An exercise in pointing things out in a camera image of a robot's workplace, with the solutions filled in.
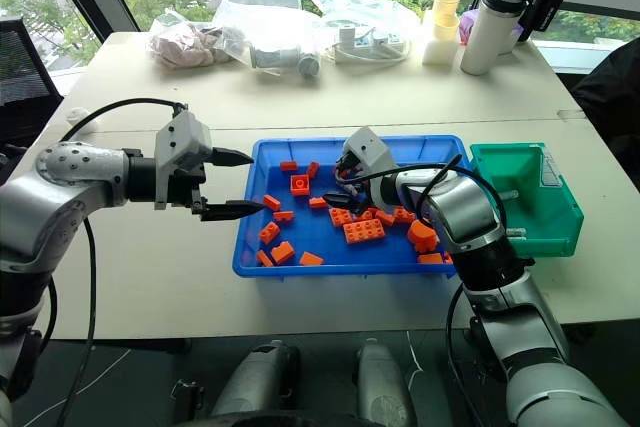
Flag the rounded orange brick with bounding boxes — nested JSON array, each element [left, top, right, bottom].
[[406, 220, 442, 255]]

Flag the large orange studded brick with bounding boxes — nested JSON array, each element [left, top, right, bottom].
[[342, 220, 388, 246]]

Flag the yellow stacked cups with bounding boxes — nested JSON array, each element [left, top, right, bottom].
[[431, 0, 463, 42]]

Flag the crumpled white paper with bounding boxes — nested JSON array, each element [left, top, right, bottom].
[[65, 105, 102, 134]]

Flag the small black clamp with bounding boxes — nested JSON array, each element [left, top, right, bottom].
[[169, 379, 206, 422]]

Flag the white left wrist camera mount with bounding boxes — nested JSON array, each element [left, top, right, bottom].
[[153, 110, 215, 212]]

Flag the bag of pink items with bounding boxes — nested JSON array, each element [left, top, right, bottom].
[[146, 10, 237, 71]]

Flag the black office chair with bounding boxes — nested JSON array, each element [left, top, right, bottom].
[[0, 16, 65, 151]]

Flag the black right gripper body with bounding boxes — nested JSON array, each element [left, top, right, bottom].
[[333, 151, 375, 199]]

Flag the thin white floor cable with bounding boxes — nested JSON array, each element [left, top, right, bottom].
[[402, 330, 427, 401]]

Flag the white bottle with black lid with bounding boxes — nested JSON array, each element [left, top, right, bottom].
[[459, 0, 531, 77]]

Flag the purple object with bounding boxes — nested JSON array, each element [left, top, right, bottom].
[[457, 9, 477, 47]]

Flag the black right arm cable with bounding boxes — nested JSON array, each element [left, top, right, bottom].
[[344, 153, 509, 427]]

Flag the silver right robot leg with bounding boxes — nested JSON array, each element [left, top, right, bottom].
[[356, 338, 417, 427]]

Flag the white plastic block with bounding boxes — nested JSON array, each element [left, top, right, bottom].
[[421, 8, 460, 67]]

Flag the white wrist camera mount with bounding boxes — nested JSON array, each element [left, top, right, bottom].
[[341, 125, 397, 179], [153, 110, 215, 212]]

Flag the blue plastic bin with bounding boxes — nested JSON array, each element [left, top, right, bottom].
[[232, 134, 474, 280]]

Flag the silver robot leg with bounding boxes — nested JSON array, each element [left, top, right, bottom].
[[209, 340, 302, 419], [356, 338, 417, 427]]

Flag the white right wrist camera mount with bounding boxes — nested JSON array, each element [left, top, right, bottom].
[[341, 125, 397, 179]]

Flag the clear bag with grey cylinder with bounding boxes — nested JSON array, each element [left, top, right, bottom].
[[213, 0, 322, 81]]

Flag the dark jacket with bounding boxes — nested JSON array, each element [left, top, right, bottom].
[[571, 35, 640, 191]]

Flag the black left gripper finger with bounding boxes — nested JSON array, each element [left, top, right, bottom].
[[209, 146, 256, 169], [200, 199, 266, 223]]

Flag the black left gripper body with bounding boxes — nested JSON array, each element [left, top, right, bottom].
[[166, 160, 210, 222]]

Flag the silver left robot leg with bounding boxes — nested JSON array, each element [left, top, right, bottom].
[[209, 340, 302, 419]]

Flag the clear bag with power strip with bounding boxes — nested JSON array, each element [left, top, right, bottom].
[[299, 0, 422, 67]]

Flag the green plastic bin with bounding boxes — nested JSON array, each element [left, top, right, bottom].
[[469, 142, 586, 259]]

